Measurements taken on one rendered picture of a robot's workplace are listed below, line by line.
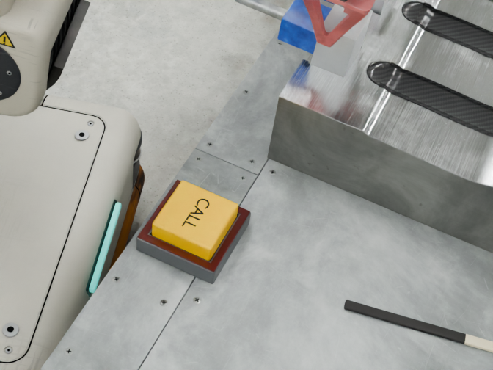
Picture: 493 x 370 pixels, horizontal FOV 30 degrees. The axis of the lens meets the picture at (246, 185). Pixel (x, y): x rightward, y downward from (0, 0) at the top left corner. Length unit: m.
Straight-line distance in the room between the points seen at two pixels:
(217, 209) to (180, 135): 1.19
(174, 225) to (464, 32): 0.38
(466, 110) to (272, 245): 0.23
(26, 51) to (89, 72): 1.08
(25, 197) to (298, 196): 0.74
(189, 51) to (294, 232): 1.37
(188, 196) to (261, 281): 0.10
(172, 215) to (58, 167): 0.78
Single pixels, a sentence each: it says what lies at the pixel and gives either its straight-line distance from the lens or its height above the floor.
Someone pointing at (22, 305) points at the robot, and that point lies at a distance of 1.44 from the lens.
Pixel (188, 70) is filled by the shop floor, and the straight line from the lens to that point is 2.18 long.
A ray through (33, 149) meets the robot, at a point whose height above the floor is 0.28.
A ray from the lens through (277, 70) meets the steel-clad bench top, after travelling 1.03.
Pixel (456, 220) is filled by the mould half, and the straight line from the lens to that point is 0.91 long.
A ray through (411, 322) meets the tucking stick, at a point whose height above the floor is 0.80.
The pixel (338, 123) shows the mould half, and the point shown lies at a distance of 0.87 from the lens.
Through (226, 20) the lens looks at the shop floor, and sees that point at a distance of 2.32.
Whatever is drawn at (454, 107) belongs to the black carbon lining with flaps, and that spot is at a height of 0.88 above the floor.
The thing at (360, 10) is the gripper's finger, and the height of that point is 0.99.
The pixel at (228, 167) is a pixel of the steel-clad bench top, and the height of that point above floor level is 0.80.
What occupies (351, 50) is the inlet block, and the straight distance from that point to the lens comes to 0.88.
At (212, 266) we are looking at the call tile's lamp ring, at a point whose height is 0.82.
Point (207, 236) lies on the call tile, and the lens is 0.83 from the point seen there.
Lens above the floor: 1.50
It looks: 50 degrees down
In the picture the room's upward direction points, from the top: 10 degrees clockwise
